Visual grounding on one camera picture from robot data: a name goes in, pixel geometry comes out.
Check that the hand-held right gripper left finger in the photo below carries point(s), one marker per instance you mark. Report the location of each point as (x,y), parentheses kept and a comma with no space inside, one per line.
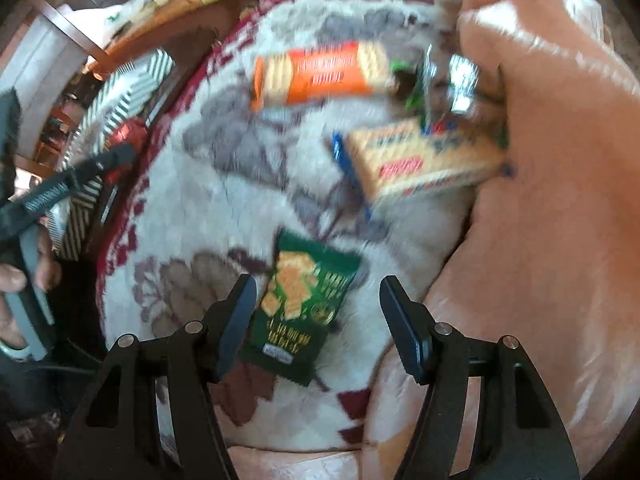
(237,320)

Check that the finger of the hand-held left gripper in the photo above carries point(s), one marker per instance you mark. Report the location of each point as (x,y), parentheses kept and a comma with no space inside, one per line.
(85,177)

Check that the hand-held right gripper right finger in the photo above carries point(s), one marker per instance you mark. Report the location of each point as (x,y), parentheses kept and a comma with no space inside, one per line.
(405,330)

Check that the white box with striped rim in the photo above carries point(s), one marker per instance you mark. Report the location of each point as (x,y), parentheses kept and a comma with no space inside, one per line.
(120,95)

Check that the person's left hand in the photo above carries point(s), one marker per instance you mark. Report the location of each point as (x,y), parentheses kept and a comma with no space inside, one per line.
(10,277)

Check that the floral blanket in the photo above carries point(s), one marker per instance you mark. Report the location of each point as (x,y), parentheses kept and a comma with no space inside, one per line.
(210,185)

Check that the beige blue biscuit packet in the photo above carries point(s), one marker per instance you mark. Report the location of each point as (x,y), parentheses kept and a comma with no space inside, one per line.
(425,160)

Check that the pink blanket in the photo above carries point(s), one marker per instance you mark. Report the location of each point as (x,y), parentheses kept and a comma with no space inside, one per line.
(550,210)

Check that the green foil snack packet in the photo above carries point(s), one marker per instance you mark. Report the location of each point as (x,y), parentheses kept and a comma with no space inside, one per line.
(420,85)

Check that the silver foil snack packet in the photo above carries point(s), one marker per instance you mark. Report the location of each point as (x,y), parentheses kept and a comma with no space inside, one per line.
(462,85)

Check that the orange biscuit packet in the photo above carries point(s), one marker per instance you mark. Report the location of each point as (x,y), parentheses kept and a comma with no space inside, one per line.
(320,75)

